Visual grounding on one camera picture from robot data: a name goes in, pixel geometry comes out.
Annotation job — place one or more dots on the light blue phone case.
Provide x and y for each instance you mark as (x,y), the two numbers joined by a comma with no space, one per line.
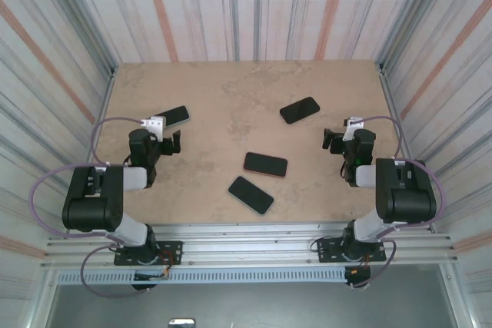
(187,120)

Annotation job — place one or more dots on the pink phone case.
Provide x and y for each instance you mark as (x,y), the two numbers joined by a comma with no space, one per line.
(265,174)

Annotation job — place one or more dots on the black phone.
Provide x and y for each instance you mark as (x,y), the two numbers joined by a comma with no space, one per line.
(266,212)

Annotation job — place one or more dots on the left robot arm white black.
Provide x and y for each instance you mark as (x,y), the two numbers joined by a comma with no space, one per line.
(92,197)

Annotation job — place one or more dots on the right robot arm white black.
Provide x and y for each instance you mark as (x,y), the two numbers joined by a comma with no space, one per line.
(403,189)

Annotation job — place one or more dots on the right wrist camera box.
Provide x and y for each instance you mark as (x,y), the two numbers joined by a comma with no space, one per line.
(351,128)

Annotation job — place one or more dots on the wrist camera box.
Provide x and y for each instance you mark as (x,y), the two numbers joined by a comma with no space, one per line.
(155,125)
(351,128)

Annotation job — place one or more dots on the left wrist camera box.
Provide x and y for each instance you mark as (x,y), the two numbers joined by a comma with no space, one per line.
(155,125)

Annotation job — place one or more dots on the aluminium side rail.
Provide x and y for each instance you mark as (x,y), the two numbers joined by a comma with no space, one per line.
(389,93)
(109,86)

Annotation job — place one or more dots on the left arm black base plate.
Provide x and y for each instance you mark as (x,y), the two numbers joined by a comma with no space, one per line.
(173,252)

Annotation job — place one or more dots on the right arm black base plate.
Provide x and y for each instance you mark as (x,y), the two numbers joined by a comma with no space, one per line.
(326,250)

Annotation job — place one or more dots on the aluminium rail frame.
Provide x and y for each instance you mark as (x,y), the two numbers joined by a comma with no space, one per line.
(250,245)

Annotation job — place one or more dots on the black block under rail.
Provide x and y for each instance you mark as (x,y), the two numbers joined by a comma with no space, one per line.
(359,280)
(144,287)

